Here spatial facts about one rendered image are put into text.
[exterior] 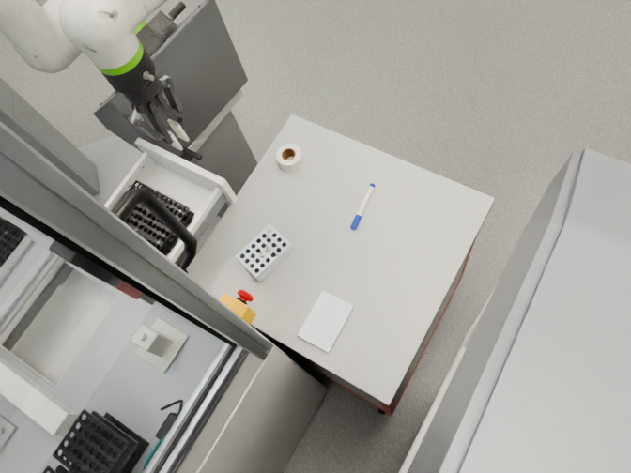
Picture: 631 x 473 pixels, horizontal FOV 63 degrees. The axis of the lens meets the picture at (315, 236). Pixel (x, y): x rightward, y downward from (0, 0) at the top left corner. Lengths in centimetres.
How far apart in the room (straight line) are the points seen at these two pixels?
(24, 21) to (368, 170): 89
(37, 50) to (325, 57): 155
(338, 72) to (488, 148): 81
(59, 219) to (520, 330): 36
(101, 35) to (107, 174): 169
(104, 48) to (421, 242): 82
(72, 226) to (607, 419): 40
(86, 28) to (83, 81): 213
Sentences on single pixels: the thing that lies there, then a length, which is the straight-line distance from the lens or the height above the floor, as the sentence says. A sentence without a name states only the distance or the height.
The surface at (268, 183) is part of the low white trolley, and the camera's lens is 143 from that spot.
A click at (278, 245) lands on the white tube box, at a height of 80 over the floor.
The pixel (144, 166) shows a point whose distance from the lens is 145.
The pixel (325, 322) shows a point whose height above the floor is 78.
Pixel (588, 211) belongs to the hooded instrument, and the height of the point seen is 172.
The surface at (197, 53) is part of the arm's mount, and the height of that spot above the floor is 99.
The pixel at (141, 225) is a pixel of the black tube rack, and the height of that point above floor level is 90.
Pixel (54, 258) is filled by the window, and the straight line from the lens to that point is 50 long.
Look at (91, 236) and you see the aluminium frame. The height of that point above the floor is 160.
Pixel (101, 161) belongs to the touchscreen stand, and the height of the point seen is 4.
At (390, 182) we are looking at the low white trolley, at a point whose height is 76.
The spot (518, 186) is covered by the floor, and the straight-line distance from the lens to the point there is 228.
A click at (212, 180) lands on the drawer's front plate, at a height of 93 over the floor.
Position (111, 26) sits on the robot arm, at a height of 139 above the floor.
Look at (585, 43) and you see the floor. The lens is 277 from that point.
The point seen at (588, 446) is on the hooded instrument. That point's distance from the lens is 23.
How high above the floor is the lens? 198
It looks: 66 degrees down
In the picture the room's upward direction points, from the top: 22 degrees counter-clockwise
